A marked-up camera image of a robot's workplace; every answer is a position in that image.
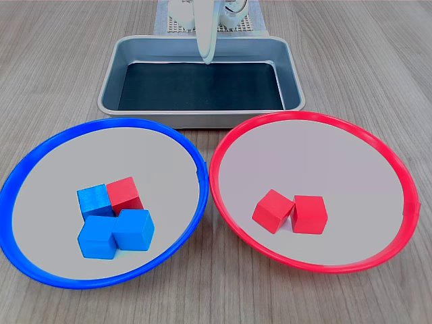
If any red cube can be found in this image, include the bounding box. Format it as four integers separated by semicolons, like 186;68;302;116
252;188;296;235
291;194;329;235
106;176;145;217

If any wide translucent tape sheet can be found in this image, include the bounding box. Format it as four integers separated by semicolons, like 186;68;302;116
153;0;270;36

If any black tray mat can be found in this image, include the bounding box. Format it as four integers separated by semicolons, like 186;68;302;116
117;61;285;111

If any steel tray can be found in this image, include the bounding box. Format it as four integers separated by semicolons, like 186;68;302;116
97;34;306;130

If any red-rimmed white plate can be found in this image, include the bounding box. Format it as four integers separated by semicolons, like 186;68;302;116
209;110;422;274

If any blue cube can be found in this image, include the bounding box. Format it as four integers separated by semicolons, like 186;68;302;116
76;184;113;221
112;209;155;252
77;215;118;260

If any blue-rimmed white plate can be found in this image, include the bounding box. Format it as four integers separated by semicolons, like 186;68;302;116
0;117;209;290

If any pale perforated base plate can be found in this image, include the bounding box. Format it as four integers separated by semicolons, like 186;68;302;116
167;12;254;34

